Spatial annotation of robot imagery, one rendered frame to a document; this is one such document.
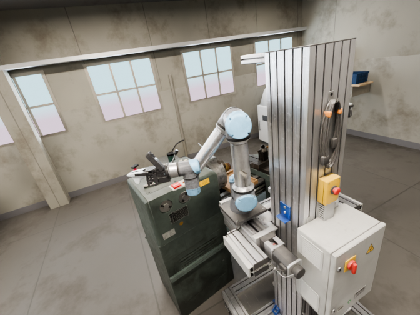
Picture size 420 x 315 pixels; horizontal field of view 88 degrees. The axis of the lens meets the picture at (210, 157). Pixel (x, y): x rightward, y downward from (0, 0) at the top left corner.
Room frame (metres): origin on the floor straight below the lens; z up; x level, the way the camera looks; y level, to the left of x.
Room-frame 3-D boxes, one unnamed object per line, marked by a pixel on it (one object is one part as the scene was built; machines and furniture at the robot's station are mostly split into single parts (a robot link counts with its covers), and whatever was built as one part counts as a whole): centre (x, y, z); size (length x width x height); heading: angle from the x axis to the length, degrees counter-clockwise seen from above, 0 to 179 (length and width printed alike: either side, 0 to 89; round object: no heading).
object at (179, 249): (1.56, 0.33, 0.43); 0.60 x 0.48 x 0.86; 121
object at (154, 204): (1.56, 0.33, 1.06); 0.59 x 0.48 x 0.39; 121
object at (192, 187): (1.01, 0.11, 1.46); 0.11 x 0.08 x 0.11; 1
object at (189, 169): (0.99, 0.11, 1.56); 0.11 x 0.08 x 0.09; 91
